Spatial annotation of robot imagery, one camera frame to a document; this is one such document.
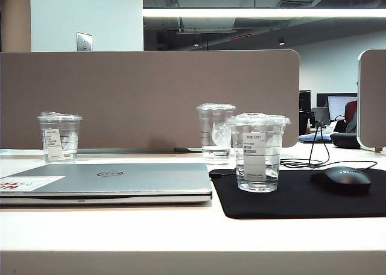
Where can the short clear labelled plastic cup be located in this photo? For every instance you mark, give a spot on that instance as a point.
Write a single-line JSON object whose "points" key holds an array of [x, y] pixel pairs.
{"points": [[256, 178]]}

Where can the tall clear Starbucks cup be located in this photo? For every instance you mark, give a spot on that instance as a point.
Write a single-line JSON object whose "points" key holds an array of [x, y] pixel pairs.
{"points": [[211, 154]]}

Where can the silver Dell laptop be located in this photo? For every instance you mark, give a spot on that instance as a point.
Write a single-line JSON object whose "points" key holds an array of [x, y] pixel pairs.
{"points": [[135, 180]]}

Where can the clear cup with crumpled lid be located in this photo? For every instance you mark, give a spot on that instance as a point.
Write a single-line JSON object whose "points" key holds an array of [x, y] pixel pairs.
{"points": [[54, 146]]}

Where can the wide brown desk divider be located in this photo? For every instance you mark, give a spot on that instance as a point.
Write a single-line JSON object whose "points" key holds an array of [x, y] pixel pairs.
{"points": [[120, 91]]}

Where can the dark computer monitor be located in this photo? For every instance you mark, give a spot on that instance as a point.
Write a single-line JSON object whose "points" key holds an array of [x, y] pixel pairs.
{"points": [[304, 103]]}

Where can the blue cloth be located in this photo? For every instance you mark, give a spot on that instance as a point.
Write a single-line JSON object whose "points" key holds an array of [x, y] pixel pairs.
{"points": [[313, 138]]}

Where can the long ceiling light strip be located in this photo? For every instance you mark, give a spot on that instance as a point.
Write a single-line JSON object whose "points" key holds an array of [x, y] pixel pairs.
{"points": [[241, 12]]}

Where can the black mouse pad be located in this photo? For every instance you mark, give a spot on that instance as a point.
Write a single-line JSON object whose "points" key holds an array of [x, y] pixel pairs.
{"points": [[301, 199]]}

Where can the lit computer monitor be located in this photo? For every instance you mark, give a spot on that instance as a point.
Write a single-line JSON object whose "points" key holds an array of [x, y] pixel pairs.
{"points": [[337, 106]]}

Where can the black pouch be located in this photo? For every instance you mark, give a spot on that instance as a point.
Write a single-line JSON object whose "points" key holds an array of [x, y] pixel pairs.
{"points": [[343, 140]]}

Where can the black computer mouse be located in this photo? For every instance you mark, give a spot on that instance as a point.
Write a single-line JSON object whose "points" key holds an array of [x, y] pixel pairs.
{"points": [[340, 180]]}

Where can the person in red top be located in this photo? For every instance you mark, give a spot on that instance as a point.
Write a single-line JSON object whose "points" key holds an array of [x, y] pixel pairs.
{"points": [[351, 109]]}

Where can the brown divider with white edge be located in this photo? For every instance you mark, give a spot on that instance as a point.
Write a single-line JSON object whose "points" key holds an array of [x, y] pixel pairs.
{"points": [[374, 100]]}

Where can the metal wall switch plate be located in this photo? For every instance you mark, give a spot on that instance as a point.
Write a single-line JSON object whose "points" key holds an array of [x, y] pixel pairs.
{"points": [[84, 41]]}

